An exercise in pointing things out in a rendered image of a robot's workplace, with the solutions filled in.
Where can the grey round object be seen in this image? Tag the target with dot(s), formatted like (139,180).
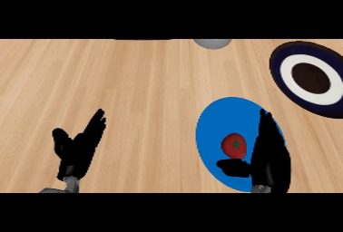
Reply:
(212,43)

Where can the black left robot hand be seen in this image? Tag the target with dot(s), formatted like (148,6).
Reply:
(80,145)

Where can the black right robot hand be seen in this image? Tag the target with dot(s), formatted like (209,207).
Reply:
(270,157)

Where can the navy and white plate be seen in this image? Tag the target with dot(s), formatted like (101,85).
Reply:
(289,72)

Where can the blue plate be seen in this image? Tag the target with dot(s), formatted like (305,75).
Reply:
(224,127)

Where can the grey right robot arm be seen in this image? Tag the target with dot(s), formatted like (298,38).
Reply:
(261,189)

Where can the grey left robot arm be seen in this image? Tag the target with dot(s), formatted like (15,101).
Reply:
(64,185)

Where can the red tomato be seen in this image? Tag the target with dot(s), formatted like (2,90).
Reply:
(234,145)

